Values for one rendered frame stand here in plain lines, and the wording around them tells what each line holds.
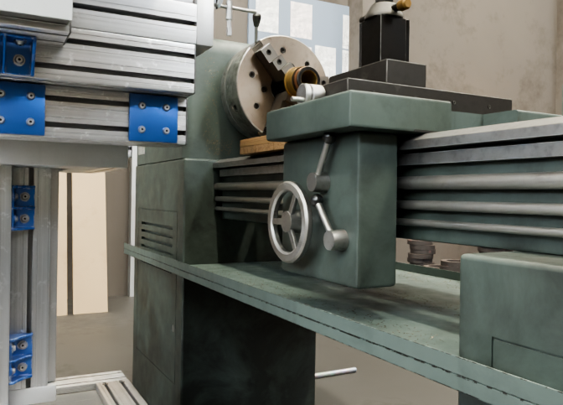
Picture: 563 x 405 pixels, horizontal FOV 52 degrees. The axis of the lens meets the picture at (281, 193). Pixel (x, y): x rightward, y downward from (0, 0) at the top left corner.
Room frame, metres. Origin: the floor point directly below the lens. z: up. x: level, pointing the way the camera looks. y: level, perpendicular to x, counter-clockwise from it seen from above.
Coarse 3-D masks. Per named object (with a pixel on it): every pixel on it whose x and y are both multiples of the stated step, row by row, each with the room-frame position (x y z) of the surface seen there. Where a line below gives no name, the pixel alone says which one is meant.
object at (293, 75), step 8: (288, 72) 1.64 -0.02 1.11; (296, 72) 1.61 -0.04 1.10; (304, 72) 1.63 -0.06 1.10; (312, 72) 1.62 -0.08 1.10; (288, 80) 1.63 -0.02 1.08; (296, 80) 1.60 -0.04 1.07; (304, 80) 1.68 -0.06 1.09; (312, 80) 1.64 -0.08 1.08; (288, 88) 1.64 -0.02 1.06; (296, 88) 1.62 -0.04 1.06
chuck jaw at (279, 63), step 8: (256, 48) 1.69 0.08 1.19; (264, 48) 1.66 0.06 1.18; (272, 48) 1.67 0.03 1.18; (264, 56) 1.66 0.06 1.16; (272, 56) 1.67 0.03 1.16; (280, 56) 1.66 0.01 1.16; (264, 64) 1.69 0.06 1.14; (272, 64) 1.66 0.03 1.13; (280, 64) 1.66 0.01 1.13; (288, 64) 1.65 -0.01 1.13; (272, 72) 1.69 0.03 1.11; (280, 72) 1.66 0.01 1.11; (272, 80) 1.72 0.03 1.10
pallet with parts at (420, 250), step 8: (408, 240) 4.49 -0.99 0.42; (416, 240) 4.57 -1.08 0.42; (416, 248) 4.42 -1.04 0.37; (424, 248) 4.40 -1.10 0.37; (432, 248) 4.42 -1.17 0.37; (480, 248) 4.34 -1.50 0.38; (488, 248) 4.28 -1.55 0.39; (408, 256) 4.48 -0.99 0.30; (416, 256) 4.41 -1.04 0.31; (424, 256) 4.39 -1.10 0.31; (432, 256) 4.43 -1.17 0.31; (416, 264) 4.43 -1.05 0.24; (424, 264) 4.41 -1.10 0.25; (432, 264) 4.44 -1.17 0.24; (440, 264) 4.06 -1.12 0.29; (448, 264) 3.93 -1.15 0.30; (456, 264) 3.91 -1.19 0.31
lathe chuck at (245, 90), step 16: (288, 48) 1.74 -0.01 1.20; (304, 48) 1.77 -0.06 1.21; (240, 64) 1.67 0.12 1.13; (256, 64) 1.69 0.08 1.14; (304, 64) 1.77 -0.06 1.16; (320, 64) 1.79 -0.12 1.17; (240, 80) 1.67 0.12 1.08; (256, 80) 1.69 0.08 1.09; (240, 96) 1.67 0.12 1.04; (256, 96) 1.69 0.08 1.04; (272, 96) 1.72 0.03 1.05; (240, 112) 1.69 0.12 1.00; (256, 112) 1.69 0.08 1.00; (256, 128) 1.70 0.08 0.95
